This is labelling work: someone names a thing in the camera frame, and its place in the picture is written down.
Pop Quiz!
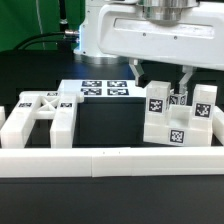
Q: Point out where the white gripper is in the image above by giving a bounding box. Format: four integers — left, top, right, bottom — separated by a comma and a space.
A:
97, 0, 224, 94

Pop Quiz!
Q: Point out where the white chair seat part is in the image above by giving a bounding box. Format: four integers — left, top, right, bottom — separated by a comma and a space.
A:
143, 105, 213, 147

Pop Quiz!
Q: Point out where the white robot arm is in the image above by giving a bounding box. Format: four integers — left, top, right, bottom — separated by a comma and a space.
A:
74, 0, 224, 87

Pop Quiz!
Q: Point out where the tagged white cube nut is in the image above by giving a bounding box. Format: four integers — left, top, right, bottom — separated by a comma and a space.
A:
169, 93, 188, 105

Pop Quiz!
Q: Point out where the white right fence piece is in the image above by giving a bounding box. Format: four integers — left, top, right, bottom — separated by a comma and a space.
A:
212, 107, 224, 146

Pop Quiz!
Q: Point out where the white fence piece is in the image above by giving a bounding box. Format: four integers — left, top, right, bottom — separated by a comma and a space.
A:
212, 107, 224, 146
0, 106, 5, 130

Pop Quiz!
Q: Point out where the white left fence piece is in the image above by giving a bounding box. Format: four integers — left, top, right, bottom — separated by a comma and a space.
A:
0, 106, 5, 130

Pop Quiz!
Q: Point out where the white marker base plate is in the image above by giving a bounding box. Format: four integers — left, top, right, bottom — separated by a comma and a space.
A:
58, 80, 146, 98

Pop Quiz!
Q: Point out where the white front fence rail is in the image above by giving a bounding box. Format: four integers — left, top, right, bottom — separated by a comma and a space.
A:
0, 146, 224, 178

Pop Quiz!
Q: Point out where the white chair back frame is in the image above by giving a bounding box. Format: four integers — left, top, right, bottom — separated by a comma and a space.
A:
0, 91, 84, 149

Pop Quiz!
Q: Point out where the black cable with connector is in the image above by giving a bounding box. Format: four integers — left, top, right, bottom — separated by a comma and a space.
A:
13, 29, 81, 51

